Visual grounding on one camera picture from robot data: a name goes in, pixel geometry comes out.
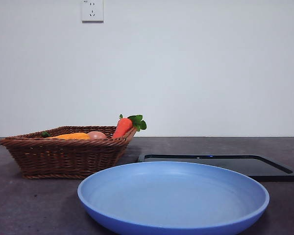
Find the orange-yellow toy corn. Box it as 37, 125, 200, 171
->
45, 132, 92, 141

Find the blue round plate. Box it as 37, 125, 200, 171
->
77, 161, 270, 235

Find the brown wicker basket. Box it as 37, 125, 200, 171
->
0, 125, 138, 179

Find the orange toy carrot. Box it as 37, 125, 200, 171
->
112, 114, 147, 139

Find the brown egg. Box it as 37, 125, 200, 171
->
87, 131, 108, 140

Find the black rectangular tray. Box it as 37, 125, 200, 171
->
138, 154, 294, 182

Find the white wall socket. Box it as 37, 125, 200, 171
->
82, 0, 104, 24

